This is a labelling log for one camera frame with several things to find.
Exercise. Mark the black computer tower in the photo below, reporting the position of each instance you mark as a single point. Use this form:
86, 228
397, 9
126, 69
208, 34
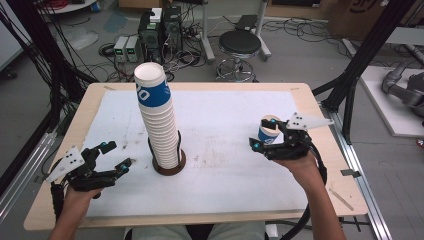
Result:
149, 36
172, 30

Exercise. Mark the light wooden table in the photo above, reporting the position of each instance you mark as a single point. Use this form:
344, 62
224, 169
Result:
333, 153

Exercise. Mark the brown cardboard box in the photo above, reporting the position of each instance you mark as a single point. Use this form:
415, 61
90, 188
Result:
356, 16

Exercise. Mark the black metal frame post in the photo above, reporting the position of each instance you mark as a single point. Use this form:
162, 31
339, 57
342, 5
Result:
366, 53
43, 50

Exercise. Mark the blue banded paper cup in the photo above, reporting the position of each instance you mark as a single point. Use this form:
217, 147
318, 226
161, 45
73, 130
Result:
266, 136

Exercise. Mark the white metal table stand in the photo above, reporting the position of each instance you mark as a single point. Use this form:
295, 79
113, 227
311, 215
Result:
207, 43

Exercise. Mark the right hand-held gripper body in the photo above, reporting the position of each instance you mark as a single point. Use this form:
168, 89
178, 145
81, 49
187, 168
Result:
305, 121

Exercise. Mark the grey power supply unit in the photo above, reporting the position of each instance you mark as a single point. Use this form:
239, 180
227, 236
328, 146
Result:
120, 48
132, 48

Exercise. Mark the black round stool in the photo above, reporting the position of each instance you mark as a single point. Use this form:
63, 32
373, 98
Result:
239, 42

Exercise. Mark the person's legs in light trousers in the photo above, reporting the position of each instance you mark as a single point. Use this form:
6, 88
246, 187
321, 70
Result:
233, 233

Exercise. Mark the white floor platform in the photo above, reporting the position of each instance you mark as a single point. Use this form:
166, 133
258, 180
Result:
390, 110

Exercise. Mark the grey tape piece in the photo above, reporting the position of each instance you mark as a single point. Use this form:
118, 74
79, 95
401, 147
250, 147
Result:
350, 173

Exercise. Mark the white table mat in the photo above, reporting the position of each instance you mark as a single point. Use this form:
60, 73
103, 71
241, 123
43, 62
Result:
216, 186

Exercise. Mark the aluminium rail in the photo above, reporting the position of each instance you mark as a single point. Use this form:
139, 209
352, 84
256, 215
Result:
23, 176
363, 190

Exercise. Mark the stack of white paper cups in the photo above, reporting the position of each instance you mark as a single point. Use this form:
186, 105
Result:
158, 116

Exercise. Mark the brown and black cup holder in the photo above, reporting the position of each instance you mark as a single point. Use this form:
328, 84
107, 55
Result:
170, 170

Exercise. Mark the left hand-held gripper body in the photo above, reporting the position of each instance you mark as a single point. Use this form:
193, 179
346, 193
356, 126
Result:
66, 163

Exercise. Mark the person's left hand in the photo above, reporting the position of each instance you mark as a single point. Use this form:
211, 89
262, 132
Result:
80, 201

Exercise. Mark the thin wooden stick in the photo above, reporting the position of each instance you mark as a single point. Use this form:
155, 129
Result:
341, 199

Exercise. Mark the person's right hand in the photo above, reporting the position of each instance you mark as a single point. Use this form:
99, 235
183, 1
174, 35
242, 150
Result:
300, 168

